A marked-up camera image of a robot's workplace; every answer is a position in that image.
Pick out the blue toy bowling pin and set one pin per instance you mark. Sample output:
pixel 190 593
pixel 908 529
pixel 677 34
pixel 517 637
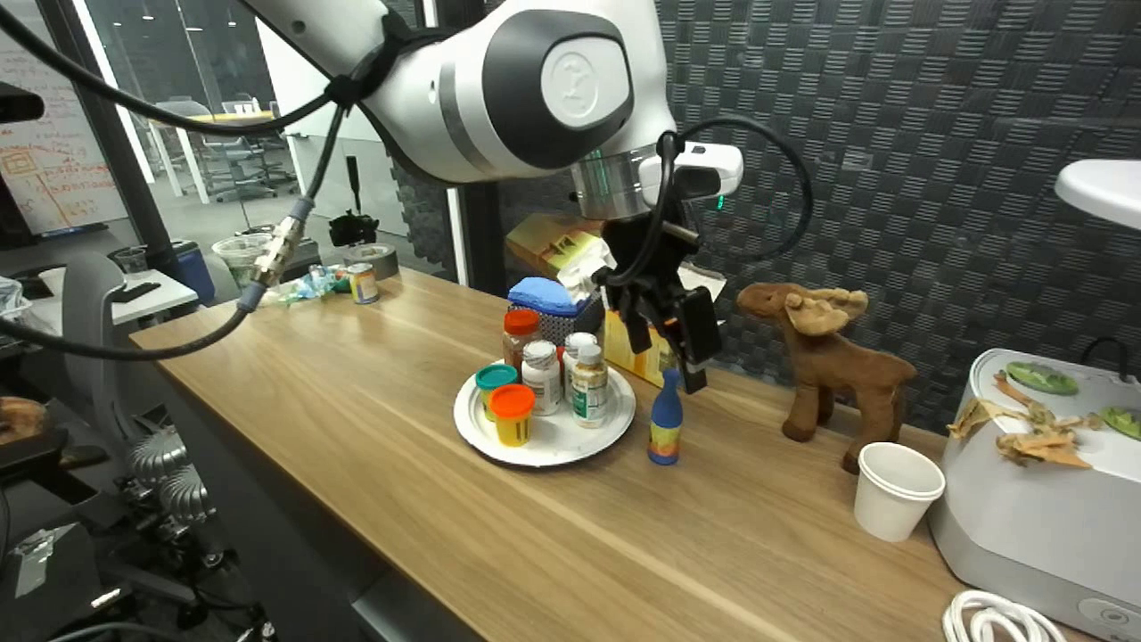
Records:
pixel 666 423

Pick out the clear plastic wrappers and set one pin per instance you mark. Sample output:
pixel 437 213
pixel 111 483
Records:
pixel 309 285

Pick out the green-label white supplement bottle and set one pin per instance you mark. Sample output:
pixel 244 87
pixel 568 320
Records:
pixel 588 392

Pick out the black desk gadget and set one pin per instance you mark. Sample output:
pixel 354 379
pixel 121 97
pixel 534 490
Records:
pixel 354 223

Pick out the blue sponge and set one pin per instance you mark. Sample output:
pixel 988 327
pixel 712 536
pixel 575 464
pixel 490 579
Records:
pixel 540 294

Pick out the orange-lid dough container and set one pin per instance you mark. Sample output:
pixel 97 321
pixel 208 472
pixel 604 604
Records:
pixel 510 416

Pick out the white paper cup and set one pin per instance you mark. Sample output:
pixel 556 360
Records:
pixel 897 493

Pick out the white paper plate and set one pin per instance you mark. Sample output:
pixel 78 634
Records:
pixel 554 441

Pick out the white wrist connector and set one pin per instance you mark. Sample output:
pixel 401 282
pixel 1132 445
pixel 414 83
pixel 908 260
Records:
pixel 699 171

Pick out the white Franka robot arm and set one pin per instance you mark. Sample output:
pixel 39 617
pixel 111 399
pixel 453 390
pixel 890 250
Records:
pixel 502 83

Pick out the blue bin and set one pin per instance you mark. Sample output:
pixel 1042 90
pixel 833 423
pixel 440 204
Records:
pixel 190 272

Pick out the dried brown plant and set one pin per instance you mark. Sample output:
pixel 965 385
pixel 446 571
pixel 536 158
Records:
pixel 1046 447

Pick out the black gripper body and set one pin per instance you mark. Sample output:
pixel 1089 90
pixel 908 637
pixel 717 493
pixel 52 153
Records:
pixel 650 272

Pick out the white pill bottle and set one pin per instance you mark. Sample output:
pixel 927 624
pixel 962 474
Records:
pixel 540 376
pixel 578 345

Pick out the metal bowl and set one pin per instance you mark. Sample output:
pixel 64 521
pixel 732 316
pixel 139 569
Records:
pixel 367 253

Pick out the white planter lamp head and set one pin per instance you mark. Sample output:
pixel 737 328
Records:
pixel 1107 192

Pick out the white hydroponic planter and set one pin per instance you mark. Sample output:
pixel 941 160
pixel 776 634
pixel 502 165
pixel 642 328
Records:
pixel 1035 521

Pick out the small labelled jar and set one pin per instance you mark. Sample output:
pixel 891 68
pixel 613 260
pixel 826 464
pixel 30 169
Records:
pixel 365 285

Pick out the brown moose plush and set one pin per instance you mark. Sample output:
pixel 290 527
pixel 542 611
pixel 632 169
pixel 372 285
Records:
pixel 844 368

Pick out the teal-lid dough container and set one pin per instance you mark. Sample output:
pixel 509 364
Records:
pixel 492 384

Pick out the yellow open cardboard box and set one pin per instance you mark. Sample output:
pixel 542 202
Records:
pixel 624 345

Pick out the white bucket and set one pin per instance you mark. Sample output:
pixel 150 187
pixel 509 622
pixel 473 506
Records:
pixel 244 253

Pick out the white side desk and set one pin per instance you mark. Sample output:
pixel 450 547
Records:
pixel 144 305

